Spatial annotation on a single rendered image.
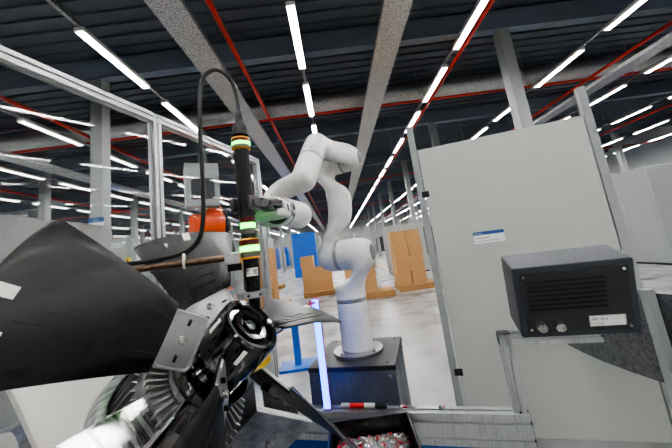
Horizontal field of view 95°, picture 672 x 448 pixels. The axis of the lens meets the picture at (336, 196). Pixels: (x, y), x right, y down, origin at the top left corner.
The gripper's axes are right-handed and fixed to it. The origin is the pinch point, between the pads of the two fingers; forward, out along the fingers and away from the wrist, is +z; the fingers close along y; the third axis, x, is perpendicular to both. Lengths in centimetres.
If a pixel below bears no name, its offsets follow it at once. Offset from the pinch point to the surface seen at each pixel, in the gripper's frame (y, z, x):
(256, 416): 0.1, 1.5, -43.5
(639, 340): -124, -130, -72
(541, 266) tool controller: -64, -29, -23
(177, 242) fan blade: 20.3, -0.6, -6.0
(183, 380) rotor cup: 3.8, 16.1, -31.1
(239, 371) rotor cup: -4.6, 12.6, -31.2
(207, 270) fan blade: 9.7, 2.0, -13.7
